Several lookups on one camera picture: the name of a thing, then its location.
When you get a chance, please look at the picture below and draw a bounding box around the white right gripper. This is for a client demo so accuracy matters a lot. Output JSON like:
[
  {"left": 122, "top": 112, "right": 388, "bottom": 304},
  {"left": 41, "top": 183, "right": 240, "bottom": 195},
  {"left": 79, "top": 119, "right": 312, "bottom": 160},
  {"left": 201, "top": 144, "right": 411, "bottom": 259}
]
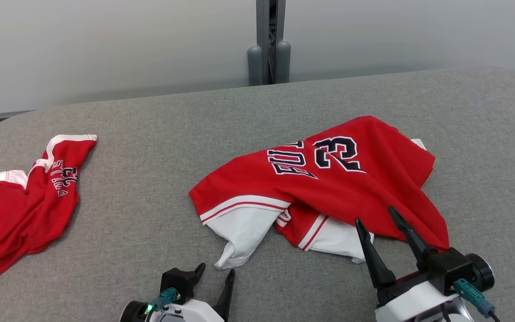
[{"left": 355, "top": 206, "right": 495, "bottom": 322}]

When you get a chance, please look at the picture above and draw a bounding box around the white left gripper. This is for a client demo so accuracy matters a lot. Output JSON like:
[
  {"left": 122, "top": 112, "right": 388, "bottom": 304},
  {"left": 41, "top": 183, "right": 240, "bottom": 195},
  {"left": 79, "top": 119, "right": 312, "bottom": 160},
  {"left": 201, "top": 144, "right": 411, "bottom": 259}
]
[{"left": 120, "top": 263, "right": 236, "bottom": 322}]

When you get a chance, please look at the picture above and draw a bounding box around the red jersey shirt number 23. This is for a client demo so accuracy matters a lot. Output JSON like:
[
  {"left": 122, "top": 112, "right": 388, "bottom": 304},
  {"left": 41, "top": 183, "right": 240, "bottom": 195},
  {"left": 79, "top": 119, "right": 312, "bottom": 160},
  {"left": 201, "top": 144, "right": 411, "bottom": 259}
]
[{"left": 189, "top": 115, "right": 450, "bottom": 270}]

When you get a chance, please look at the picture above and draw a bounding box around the red jersey with white trim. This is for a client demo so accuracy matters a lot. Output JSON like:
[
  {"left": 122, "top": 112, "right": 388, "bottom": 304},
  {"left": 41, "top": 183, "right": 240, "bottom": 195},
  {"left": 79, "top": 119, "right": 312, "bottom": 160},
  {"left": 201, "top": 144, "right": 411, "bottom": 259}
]
[{"left": 0, "top": 134, "right": 97, "bottom": 284}]

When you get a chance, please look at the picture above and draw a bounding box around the teal plug left camera cable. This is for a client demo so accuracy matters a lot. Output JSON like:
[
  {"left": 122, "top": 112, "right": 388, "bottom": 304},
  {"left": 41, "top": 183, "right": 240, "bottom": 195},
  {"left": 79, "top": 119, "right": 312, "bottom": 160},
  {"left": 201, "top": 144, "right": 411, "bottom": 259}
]
[{"left": 153, "top": 287, "right": 180, "bottom": 312}]

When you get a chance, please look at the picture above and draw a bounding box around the teal plug camera cable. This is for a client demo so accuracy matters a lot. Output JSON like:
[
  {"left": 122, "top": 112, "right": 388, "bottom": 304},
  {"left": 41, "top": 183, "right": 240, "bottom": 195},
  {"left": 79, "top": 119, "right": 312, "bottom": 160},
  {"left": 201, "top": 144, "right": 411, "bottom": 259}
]
[
  {"left": 453, "top": 278, "right": 503, "bottom": 322},
  {"left": 153, "top": 287, "right": 180, "bottom": 312}
]

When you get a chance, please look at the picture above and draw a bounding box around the teal plug right camera cable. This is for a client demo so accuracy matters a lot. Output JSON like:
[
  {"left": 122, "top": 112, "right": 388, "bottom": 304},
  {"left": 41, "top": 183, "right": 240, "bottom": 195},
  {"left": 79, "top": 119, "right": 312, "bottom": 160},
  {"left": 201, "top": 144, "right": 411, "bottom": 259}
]
[{"left": 453, "top": 278, "right": 503, "bottom": 322}]

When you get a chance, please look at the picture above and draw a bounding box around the grey partition post with feet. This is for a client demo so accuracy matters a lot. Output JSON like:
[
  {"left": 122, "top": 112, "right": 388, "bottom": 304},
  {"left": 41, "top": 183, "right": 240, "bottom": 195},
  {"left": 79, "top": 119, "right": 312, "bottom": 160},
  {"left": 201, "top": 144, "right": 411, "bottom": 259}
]
[{"left": 247, "top": 0, "right": 291, "bottom": 85}]

